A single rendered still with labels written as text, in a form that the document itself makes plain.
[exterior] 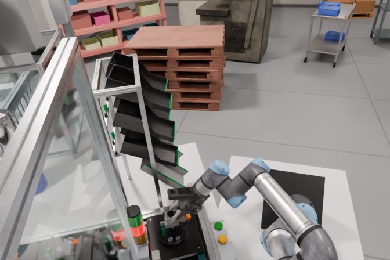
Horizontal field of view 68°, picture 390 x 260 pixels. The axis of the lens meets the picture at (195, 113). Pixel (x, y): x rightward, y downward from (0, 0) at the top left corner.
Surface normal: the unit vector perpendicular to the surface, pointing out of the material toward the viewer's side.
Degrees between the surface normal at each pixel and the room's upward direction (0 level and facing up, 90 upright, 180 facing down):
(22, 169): 0
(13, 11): 90
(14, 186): 0
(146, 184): 0
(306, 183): 48
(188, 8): 90
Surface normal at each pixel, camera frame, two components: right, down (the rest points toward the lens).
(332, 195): -0.06, -0.83
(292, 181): -0.23, -0.15
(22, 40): 0.21, 0.54
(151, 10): 0.51, 0.46
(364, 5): -0.09, 0.56
